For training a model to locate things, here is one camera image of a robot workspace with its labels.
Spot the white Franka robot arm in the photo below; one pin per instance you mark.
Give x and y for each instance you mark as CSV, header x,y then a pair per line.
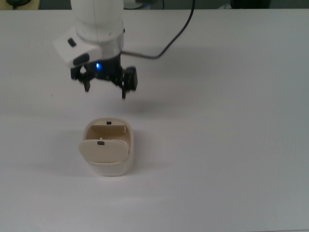
x,y
96,21

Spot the small cream lidded bin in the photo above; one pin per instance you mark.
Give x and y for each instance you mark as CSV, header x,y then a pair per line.
x,y
108,147

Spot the black round object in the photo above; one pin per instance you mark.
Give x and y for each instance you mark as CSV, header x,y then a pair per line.
x,y
18,2

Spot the dark bulky object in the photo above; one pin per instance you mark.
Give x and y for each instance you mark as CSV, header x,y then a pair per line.
x,y
251,3

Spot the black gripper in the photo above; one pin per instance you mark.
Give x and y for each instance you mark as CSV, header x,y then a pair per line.
x,y
108,68

